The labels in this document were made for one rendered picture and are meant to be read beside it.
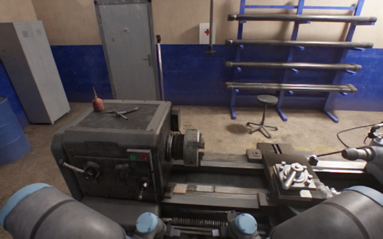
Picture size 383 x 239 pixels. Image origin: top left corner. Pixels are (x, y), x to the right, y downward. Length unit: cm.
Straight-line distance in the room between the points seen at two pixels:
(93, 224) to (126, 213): 92
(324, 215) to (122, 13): 424
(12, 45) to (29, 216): 397
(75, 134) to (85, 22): 371
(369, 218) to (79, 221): 56
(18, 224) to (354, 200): 68
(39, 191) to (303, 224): 56
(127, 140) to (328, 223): 91
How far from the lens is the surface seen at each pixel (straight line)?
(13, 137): 379
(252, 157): 165
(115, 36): 445
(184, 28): 409
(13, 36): 430
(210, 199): 135
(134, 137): 108
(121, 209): 140
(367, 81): 536
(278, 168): 121
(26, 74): 441
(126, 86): 464
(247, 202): 138
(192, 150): 121
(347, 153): 159
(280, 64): 401
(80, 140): 122
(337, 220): 48
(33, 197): 54
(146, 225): 100
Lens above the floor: 190
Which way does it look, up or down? 29 degrees down
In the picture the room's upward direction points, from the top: 1 degrees counter-clockwise
